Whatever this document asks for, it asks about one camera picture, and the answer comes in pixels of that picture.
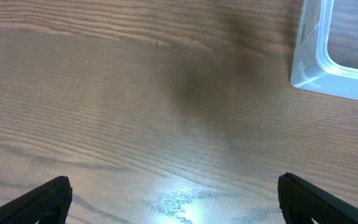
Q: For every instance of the clear plastic container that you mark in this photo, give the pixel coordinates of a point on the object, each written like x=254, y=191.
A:
x=326, y=50

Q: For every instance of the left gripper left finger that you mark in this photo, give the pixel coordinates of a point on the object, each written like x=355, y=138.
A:
x=46, y=204

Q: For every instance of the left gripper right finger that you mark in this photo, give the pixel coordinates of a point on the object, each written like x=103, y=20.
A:
x=302, y=202

